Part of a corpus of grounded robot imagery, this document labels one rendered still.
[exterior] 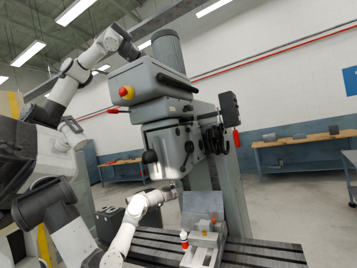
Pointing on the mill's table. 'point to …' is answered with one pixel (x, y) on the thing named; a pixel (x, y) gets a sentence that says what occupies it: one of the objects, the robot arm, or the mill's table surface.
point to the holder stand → (108, 222)
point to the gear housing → (158, 110)
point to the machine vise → (213, 254)
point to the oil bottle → (184, 240)
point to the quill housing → (169, 148)
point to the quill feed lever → (187, 153)
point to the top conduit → (176, 83)
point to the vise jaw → (206, 242)
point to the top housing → (145, 82)
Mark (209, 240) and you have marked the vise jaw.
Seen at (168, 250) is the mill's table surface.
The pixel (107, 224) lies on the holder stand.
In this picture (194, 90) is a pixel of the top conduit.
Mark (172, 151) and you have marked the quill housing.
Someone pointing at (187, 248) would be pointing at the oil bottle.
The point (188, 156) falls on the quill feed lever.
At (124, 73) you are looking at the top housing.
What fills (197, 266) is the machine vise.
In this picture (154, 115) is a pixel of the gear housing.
